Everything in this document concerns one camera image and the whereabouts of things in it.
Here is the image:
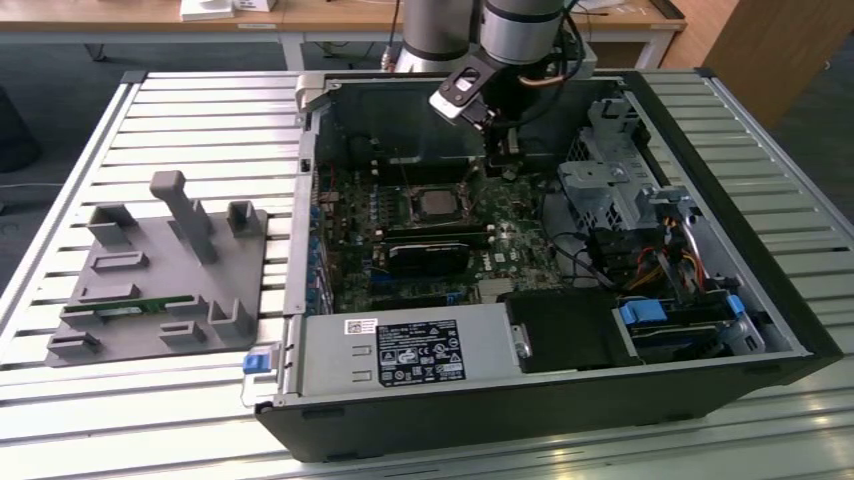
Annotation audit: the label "green motherboard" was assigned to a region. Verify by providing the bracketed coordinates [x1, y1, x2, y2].
[313, 159, 569, 316]

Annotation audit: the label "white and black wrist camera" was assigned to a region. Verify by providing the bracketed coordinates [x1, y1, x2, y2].
[427, 53, 501, 122]

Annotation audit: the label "green RAM stick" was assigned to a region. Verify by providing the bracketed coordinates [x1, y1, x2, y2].
[63, 294, 200, 321]

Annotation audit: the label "grey parts rack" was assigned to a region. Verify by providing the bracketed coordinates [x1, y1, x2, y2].
[43, 169, 270, 370]

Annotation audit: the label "white papers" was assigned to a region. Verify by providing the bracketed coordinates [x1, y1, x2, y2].
[577, 0, 660, 16]

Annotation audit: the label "black graphics card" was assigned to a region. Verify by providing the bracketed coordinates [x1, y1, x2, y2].
[383, 241, 473, 277]

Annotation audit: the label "wooden desk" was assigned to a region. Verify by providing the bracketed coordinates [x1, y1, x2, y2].
[0, 0, 689, 71]

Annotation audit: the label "blue disk carrier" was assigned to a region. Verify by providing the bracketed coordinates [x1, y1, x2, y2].
[617, 298, 669, 331]

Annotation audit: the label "yellow power wire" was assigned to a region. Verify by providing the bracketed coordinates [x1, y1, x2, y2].
[664, 212, 706, 289]

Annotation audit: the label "copper coloured curved tube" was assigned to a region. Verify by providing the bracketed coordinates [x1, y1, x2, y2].
[517, 74, 569, 92]

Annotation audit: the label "black PC case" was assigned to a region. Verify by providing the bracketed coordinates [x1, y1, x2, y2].
[253, 67, 844, 464]

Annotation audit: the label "orange power wire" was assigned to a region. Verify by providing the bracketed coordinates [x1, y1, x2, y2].
[626, 249, 669, 291]

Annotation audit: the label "small silver heat sink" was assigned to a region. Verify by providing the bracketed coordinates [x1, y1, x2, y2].
[477, 279, 519, 301]

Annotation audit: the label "blue case latch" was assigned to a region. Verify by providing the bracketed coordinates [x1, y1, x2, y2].
[243, 349, 282, 376]

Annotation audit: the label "grey power supply unit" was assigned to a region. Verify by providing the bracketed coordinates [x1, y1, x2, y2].
[293, 305, 533, 401]

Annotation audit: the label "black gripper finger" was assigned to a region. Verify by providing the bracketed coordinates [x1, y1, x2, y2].
[486, 125, 507, 169]
[505, 124, 525, 170]

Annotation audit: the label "CPU socket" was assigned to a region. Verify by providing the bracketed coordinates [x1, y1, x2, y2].
[405, 182, 481, 225]

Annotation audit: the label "black RAM slot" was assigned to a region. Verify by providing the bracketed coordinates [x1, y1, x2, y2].
[385, 232, 493, 241]
[385, 223, 493, 232]
[385, 236, 497, 247]
[385, 227, 497, 236]

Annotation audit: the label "wooden cabinet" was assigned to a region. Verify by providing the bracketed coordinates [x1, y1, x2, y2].
[700, 0, 854, 132]

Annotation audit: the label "black plastic shroud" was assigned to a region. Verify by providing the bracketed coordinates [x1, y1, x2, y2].
[503, 291, 642, 375]

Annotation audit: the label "metal drive cage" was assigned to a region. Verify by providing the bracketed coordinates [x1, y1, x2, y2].
[557, 97, 673, 236]

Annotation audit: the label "silver CPU with green edge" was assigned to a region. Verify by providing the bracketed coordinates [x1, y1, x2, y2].
[421, 191, 461, 215]

